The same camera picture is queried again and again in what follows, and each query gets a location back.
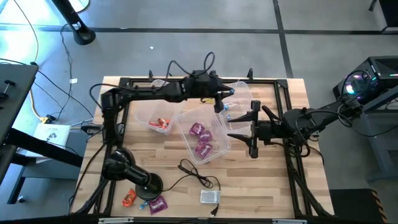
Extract black mat with hazard stripe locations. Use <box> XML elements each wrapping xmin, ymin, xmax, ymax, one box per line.
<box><xmin>329</xmin><ymin>188</ymin><xmax>389</xmax><ymax>224</ymax></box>

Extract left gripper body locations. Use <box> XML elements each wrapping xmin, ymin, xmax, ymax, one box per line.
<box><xmin>185</xmin><ymin>70</ymin><xmax>226</xmax><ymax>114</ymax></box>

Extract black pole stand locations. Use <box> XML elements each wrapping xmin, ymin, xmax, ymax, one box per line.
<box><xmin>51</xmin><ymin>0</ymin><xmax>97</xmax><ymax>46</ymax></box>

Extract black power cable with plug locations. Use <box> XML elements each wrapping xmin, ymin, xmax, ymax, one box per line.
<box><xmin>161</xmin><ymin>158</ymin><xmax>222</xmax><ymax>218</ymax></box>

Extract clear plastic bin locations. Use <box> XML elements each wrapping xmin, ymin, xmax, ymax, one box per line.
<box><xmin>174</xmin><ymin>105</ymin><xmax>233</xmax><ymax>166</ymax></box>
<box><xmin>217</xmin><ymin>81</ymin><xmax>259</xmax><ymax>131</ymax></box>
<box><xmin>134</xmin><ymin>99</ymin><xmax>184</xmax><ymax>135</ymax></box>

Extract white printed booklet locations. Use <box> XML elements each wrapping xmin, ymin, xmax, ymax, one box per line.
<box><xmin>32</xmin><ymin>123</ymin><xmax>72</xmax><ymax>147</ymax></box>

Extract black aluminium rig frame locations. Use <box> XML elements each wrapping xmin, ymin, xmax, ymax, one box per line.
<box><xmin>68</xmin><ymin>70</ymin><xmax>335</xmax><ymax>218</ymax></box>

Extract yellow floor cable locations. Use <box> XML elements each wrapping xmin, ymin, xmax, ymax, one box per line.
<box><xmin>29</xmin><ymin>88</ymin><xmax>52</xmax><ymax>124</ymax></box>

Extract grey metal cart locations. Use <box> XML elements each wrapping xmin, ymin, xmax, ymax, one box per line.
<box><xmin>343</xmin><ymin>85</ymin><xmax>398</xmax><ymax>183</ymax></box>

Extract crumpled printed plastic wrapper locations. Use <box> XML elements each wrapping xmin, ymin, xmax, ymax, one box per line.
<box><xmin>200</xmin><ymin>189</ymin><xmax>221</xmax><ymax>205</ymax></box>

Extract dark grey desk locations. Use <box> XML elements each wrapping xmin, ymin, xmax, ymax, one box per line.
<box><xmin>0</xmin><ymin>63</ymin><xmax>85</xmax><ymax>205</ymax></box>

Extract black computer tower with lights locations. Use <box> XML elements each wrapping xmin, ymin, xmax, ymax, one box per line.
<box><xmin>332</xmin><ymin>55</ymin><xmax>398</xmax><ymax>109</ymax></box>

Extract silver metal bracket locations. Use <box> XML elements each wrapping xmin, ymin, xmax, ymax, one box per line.
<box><xmin>272</xmin><ymin>218</ymin><xmax>308</xmax><ymax>224</ymax></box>
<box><xmin>98</xmin><ymin>217</ymin><xmax>134</xmax><ymax>224</ymax></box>

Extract dark furniture piece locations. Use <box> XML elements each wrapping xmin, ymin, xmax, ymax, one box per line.
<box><xmin>369</xmin><ymin>0</ymin><xmax>398</xmax><ymax>34</ymax></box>

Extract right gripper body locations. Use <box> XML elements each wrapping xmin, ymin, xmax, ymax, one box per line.
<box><xmin>249</xmin><ymin>99</ymin><xmax>286</xmax><ymax>159</ymax></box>

